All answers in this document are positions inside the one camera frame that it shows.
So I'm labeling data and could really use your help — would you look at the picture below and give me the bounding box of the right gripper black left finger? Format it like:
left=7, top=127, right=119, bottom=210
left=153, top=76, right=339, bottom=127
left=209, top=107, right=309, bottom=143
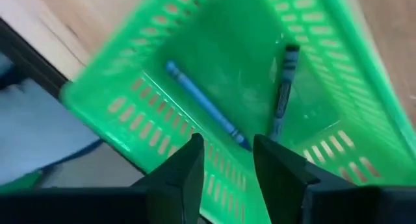
left=0, top=133, right=205, bottom=224

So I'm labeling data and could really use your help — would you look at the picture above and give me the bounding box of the blue crayon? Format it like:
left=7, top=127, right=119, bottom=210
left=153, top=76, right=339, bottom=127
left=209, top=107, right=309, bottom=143
left=164, top=60, right=253, bottom=152
left=268, top=44, right=300, bottom=143

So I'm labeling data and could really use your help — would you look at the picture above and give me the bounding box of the green plastic basket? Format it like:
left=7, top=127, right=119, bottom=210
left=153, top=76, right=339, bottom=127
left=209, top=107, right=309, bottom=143
left=60, top=0, right=416, bottom=224

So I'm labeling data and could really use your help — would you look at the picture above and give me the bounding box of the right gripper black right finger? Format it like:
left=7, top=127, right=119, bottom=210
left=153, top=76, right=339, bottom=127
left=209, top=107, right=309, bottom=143
left=253, top=134, right=416, bottom=224

